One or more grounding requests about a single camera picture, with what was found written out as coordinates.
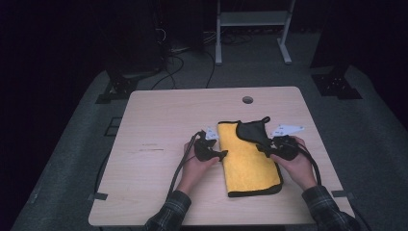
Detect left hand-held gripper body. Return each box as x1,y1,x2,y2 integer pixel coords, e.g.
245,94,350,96
192,126,223,163

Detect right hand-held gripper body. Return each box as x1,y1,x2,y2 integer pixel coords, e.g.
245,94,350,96
269,123,306,162

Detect yellow towel with black edge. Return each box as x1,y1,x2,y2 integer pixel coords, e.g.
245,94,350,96
217,115,285,198

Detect person's left hand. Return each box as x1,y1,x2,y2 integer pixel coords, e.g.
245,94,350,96
175,141,222,196

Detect person's right hand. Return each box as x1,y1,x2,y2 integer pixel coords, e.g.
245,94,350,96
269,136,319,193

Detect grey tape strip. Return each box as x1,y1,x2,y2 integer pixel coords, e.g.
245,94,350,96
87,192,110,202
331,190,356,199

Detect black stand base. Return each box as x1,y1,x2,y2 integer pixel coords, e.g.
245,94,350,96
94,62,163,105
310,63,364,101

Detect floor outlet plate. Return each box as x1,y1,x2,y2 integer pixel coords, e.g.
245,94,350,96
104,116,123,138

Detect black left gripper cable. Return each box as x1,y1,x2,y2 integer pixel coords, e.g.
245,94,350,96
166,129,207,200

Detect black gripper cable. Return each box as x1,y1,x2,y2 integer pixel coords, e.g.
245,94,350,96
295,140,323,187
166,129,207,200

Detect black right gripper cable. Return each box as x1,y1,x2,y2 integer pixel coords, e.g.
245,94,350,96
295,140,323,187

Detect black floor cables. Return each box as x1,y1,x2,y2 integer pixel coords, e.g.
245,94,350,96
150,27,217,91

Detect white metal stand frame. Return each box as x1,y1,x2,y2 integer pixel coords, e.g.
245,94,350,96
215,0,297,66

